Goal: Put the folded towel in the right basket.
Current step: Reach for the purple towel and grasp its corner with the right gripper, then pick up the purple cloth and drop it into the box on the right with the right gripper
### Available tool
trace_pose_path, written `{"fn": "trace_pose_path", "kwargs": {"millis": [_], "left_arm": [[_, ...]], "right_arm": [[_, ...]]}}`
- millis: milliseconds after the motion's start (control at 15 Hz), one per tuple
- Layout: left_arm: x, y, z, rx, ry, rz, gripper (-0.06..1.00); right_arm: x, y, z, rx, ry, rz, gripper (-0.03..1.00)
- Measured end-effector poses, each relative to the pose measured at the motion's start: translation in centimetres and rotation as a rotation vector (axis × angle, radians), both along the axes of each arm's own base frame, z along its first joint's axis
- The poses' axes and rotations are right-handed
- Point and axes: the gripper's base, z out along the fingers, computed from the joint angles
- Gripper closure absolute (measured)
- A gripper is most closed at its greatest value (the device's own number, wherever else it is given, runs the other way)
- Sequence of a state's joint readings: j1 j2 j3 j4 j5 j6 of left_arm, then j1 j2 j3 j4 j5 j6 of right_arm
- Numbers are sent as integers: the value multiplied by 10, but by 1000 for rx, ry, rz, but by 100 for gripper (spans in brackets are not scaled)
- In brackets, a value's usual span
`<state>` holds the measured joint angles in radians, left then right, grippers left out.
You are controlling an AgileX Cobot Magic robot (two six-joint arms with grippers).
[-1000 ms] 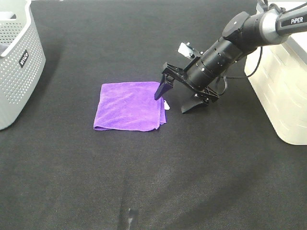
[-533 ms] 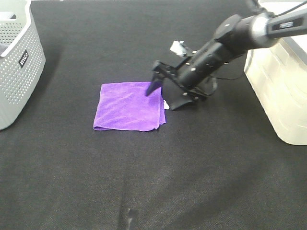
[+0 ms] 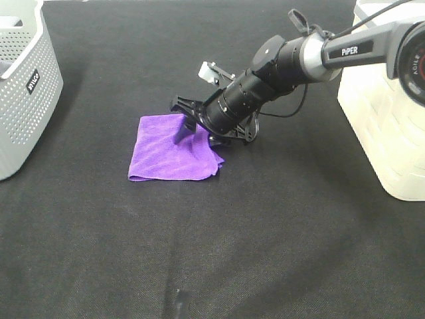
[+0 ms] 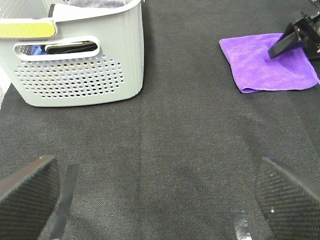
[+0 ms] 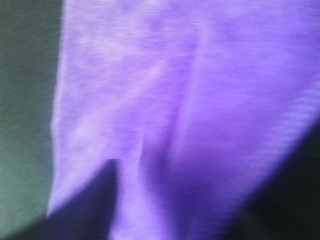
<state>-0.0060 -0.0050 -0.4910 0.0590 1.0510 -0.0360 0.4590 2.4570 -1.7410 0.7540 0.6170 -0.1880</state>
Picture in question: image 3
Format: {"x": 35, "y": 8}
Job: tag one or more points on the black fabric table cover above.
{"x": 294, "y": 225}

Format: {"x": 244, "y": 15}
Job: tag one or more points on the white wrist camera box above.
{"x": 207, "y": 74}

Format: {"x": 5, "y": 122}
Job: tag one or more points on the white plastic storage bin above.
{"x": 387, "y": 115}

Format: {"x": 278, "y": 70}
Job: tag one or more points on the grey perforated laundry basket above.
{"x": 31, "y": 81}

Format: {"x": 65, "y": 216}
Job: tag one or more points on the purple towel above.
{"x": 156, "y": 156}

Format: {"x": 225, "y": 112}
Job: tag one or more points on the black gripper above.
{"x": 194, "y": 112}

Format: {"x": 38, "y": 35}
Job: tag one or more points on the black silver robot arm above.
{"x": 279, "y": 66}

